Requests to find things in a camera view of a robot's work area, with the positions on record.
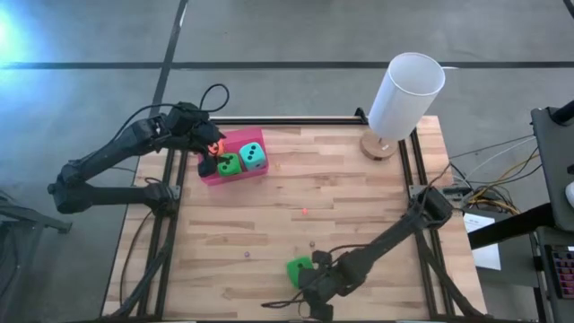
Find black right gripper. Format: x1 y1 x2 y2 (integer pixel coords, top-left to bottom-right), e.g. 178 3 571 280
298 249 368 323

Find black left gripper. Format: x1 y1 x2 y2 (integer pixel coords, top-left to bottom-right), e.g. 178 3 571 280
171 100 228 179

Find large green foam die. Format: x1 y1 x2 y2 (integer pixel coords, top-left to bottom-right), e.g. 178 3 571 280
216 153 244 178
285 256 315 290

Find large cyan foam die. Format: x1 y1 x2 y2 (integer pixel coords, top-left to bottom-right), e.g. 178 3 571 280
238 141 267 172

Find pink translucent plastic bin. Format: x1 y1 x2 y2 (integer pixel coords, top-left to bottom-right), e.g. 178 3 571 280
196 127 270 187

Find round wooden lamp base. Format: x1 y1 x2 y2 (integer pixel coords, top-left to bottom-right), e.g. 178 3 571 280
360 128 399 161

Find white paper sheet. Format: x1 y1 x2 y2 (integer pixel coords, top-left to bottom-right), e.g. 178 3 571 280
463 212 502 272

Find black stand legs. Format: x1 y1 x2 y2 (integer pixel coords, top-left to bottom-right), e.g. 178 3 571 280
0 188 74 235

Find black desk bar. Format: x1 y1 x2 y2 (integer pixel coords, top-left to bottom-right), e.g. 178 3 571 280
468 202 557 250

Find white cylindrical lamp shade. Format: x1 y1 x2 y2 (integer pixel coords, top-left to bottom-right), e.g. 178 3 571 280
367 52 447 143

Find keyboard with coloured keys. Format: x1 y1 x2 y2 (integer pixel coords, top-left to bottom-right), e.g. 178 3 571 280
544 244 574 301

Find grey desk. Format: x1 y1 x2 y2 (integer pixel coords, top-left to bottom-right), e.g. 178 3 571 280
531 106 574 232

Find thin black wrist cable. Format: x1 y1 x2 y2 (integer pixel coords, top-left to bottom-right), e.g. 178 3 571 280
109 83 230 144

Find black aluminium table frame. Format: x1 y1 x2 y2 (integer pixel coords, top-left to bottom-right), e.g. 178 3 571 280
107 107 483 322

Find thin brown cable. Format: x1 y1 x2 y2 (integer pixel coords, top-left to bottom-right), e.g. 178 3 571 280
118 210 149 307

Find yellow and white cable bundle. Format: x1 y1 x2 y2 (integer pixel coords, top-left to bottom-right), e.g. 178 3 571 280
448 134 542 216

